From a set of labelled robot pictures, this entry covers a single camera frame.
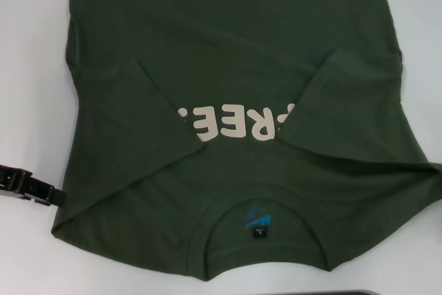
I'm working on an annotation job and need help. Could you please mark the dark green FREE t-shirt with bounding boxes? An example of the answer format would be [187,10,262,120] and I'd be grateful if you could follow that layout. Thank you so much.
[50,0,442,267]

